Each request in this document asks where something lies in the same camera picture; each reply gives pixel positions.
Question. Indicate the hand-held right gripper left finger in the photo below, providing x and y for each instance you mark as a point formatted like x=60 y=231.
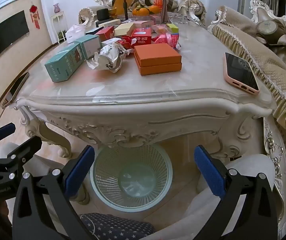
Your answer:
x=80 y=172

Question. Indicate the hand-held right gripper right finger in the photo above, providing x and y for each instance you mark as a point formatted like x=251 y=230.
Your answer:
x=209 y=175

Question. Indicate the white mesh waste basket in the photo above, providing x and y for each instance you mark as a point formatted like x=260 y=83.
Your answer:
x=113 y=167

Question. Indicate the cream cardboard box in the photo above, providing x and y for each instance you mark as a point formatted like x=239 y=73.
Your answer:
x=124 y=29

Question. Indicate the person's beige pants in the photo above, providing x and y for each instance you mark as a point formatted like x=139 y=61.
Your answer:
x=247 y=162

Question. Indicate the gold-edged smartphone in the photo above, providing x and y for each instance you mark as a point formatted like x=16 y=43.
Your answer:
x=18 y=87

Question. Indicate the dark star-print cloth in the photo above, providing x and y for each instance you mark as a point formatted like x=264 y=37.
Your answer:
x=113 y=227

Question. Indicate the ornate cream coffee table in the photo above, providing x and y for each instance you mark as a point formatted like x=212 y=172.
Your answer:
x=133 y=120

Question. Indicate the teal cartoon print box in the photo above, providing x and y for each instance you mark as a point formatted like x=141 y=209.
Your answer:
x=63 y=65

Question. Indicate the smartphone with pink case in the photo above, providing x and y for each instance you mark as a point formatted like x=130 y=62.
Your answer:
x=240 y=71

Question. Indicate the crumpled white paper wrapper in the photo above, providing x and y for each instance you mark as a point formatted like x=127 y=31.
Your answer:
x=108 y=57

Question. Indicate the white tissue box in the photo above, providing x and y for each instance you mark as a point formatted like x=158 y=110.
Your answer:
x=74 y=32

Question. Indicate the beige fringed sofa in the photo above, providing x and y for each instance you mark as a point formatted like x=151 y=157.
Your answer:
x=270 y=70

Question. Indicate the teal and white box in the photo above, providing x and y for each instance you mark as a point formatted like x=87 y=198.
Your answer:
x=93 y=46

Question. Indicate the orange lidded box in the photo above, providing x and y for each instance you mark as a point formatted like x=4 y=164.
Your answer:
x=158 y=60

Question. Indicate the white side table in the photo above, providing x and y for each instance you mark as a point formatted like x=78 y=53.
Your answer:
x=59 y=17

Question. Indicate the purple vase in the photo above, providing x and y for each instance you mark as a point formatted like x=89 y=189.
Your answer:
x=56 y=8

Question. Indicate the white and red small box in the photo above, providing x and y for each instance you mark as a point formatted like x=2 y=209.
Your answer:
x=110 y=42

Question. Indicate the dark navy box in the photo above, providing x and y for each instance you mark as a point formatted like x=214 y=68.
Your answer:
x=94 y=30

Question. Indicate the red crumpled packet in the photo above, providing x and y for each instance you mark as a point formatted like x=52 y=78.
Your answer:
x=126 y=44

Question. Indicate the red and white plastic bag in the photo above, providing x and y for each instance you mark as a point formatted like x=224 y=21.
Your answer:
x=168 y=40

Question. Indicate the red box with blue label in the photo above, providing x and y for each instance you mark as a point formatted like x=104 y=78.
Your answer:
x=140 y=36

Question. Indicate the tan flat box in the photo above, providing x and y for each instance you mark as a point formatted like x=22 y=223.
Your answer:
x=109 y=23

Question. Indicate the yellow green small box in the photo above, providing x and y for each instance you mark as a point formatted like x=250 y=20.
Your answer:
x=172 y=28

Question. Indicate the orange snack packet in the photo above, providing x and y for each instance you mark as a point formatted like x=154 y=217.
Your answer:
x=161 y=30

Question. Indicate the black box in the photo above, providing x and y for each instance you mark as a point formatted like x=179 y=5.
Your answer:
x=102 y=13

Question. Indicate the brown round-pattern cushion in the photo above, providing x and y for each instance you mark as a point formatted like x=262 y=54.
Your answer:
x=271 y=31

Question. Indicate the clear glass tray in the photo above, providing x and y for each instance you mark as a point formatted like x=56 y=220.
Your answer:
x=179 y=18

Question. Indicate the pink box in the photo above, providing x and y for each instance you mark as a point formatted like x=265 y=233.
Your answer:
x=155 y=19

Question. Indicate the orange fruit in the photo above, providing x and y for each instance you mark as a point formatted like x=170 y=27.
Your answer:
x=155 y=9
x=140 y=11

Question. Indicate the brown vase with plant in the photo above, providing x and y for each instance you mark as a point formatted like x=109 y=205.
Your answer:
x=166 y=7

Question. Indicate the black stand pole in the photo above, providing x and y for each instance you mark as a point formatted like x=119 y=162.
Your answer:
x=125 y=2

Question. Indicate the yellow paper bag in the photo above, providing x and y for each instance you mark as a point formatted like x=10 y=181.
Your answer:
x=133 y=0

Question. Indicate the black wall television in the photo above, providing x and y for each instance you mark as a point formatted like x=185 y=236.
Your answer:
x=7 y=33

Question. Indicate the red knot wall ornament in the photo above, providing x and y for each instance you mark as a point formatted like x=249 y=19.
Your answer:
x=34 y=15

